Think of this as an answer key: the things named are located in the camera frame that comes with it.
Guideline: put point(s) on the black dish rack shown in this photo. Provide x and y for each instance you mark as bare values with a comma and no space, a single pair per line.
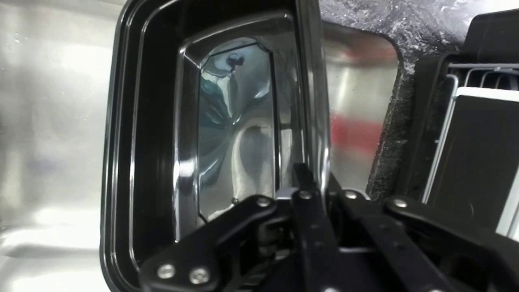
488,33

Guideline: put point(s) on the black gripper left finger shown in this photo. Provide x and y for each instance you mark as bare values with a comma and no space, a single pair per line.
244,238

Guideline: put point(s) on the white plastic container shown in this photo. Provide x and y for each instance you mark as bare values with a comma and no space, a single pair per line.
512,212

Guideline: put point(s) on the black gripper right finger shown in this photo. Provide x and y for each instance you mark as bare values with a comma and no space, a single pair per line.
411,244

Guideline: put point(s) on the black plastic lunchbox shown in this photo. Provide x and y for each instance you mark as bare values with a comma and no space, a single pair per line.
157,163

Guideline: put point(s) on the stainless steel sink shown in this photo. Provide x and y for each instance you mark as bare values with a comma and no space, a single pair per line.
54,135

